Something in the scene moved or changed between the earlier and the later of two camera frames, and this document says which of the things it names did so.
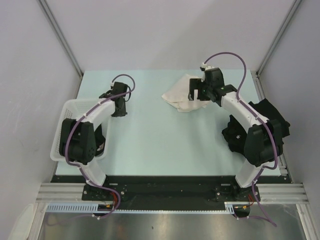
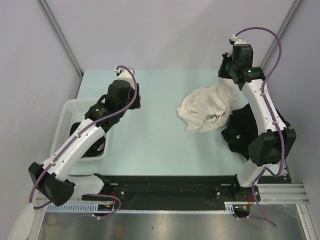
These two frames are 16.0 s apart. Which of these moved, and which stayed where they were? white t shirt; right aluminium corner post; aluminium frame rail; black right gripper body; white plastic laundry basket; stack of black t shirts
Moved: black right gripper body; white t shirt
Stayed: white plastic laundry basket; aluminium frame rail; right aluminium corner post; stack of black t shirts
